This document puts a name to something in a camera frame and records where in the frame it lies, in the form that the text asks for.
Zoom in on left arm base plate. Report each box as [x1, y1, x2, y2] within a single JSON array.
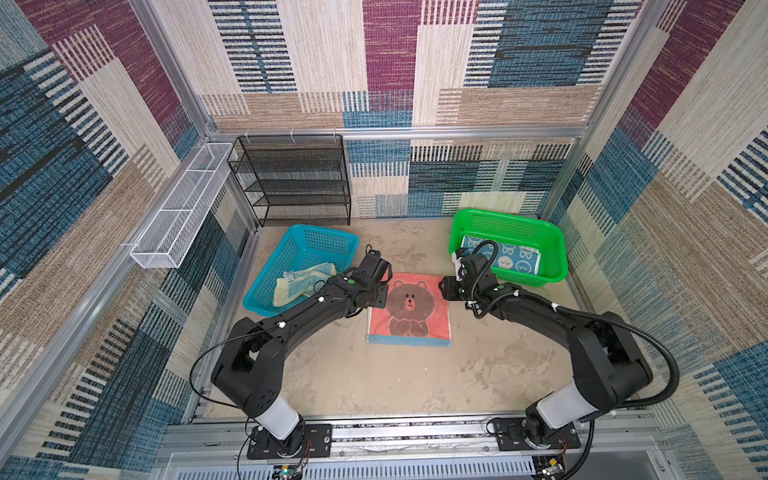
[[246, 421, 333, 460]]

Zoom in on white wire mesh tray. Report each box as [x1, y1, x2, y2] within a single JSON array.
[[130, 143, 233, 269]]

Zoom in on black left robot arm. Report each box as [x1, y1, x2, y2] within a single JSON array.
[[211, 250, 392, 455]]

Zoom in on pale yellow teal towel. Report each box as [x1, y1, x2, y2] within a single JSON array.
[[272, 262, 337, 307]]

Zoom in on black corrugated cable hose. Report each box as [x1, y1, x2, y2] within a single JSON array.
[[467, 239, 682, 480]]

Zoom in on black wire shelf rack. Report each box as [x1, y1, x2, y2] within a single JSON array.
[[229, 134, 352, 227]]

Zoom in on light blue patterned towel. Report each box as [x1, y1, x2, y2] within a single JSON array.
[[461, 236, 541, 275]]

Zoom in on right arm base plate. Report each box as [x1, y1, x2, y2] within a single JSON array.
[[485, 417, 582, 452]]

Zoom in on red pink towel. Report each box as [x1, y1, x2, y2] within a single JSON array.
[[366, 273, 452, 347]]

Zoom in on teal plastic basket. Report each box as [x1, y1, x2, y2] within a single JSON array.
[[242, 225, 360, 317]]

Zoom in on aluminium front rail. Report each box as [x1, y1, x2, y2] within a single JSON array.
[[150, 410, 684, 479]]

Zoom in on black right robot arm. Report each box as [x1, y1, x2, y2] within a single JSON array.
[[439, 254, 653, 447]]

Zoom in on green plastic basket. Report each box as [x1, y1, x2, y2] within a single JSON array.
[[449, 209, 568, 287]]

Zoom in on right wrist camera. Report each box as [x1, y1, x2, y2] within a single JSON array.
[[451, 247, 468, 280]]

